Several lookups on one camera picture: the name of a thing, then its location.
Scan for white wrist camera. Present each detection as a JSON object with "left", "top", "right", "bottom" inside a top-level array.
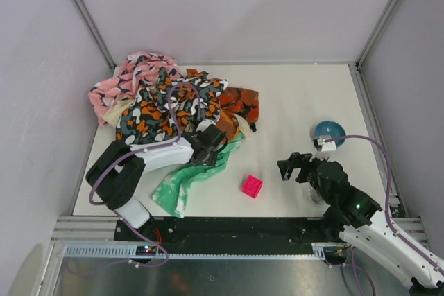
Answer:
[
  {"left": 314, "top": 135, "right": 336, "bottom": 153},
  {"left": 195, "top": 119, "right": 217, "bottom": 133}
]

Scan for pink cube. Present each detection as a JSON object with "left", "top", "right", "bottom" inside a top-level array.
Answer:
[{"left": 241, "top": 175, "right": 263, "bottom": 198}]

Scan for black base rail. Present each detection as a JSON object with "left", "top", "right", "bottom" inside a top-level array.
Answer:
[{"left": 114, "top": 216, "right": 344, "bottom": 256}]

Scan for pink patterned cloth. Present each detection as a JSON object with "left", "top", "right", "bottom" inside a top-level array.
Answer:
[{"left": 88, "top": 51, "right": 184, "bottom": 126}]

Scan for clear glass cup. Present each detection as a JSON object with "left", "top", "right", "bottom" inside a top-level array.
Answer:
[{"left": 310, "top": 184, "right": 325, "bottom": 204}]

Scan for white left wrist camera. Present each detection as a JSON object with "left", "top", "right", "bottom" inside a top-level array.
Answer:
[{"left": 195, "top": 119, "right": 217, "bottom": 133}]

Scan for grey slotted cable duct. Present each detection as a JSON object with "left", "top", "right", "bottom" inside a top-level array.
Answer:
[{"left": 64, "top": 243, "right": 325, "bottom": 260}]

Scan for orange grey camouflage cloth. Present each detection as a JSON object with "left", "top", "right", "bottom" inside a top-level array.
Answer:
[{"left": 115, "top": 69, "right": 228, "bottom": 145}]

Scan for green tie-dye cloth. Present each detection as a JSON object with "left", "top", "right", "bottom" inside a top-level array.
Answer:
[{"left": 151, "top": 133, "right": 245, "bottom": 218}]

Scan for blue ceramic bowl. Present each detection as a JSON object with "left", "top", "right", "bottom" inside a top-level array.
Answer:
[{"left": 314, "top": 121, "right": 346, "bottom": 139}]

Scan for red orange camouflage cloth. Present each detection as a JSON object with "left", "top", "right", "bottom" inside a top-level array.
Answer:
[{"left": 219, "top": 87, "right": 259, "bottom": 132}]

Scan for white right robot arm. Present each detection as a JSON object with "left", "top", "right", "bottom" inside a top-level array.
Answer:
[{"left": 277, "top": 152, "right": 443, "bottom": 295}]

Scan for cream white cloth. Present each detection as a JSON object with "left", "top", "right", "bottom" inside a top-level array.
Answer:
[{"left": 103, "top": 99, "right": 134, "bottom": 128}]

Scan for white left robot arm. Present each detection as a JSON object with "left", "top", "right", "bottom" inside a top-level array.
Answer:
[{"left": 85, "top": 124, "right": 228, "bottom": 241}]

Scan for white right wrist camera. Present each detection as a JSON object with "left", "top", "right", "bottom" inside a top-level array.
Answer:
[{"left": 314, "top": 135, "right": 336, "bottom": 153}]

